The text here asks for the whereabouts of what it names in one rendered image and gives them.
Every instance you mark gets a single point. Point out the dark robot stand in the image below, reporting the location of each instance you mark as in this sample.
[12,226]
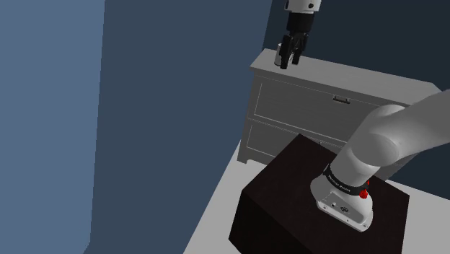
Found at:
[281,197]

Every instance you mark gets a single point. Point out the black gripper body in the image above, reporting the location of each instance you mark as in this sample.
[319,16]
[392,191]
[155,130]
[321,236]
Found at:
[299,23]

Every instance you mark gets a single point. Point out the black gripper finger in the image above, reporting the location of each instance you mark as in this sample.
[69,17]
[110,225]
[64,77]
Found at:
[299,47]
[285,49]

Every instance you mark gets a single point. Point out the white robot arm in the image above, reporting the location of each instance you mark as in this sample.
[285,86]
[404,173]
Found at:
[372,147]

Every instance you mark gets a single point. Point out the small white cylinder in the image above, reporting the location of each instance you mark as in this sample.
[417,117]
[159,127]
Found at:
[277,56]

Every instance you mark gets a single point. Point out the grey chest of drawers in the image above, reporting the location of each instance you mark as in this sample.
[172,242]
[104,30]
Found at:
[316,102]

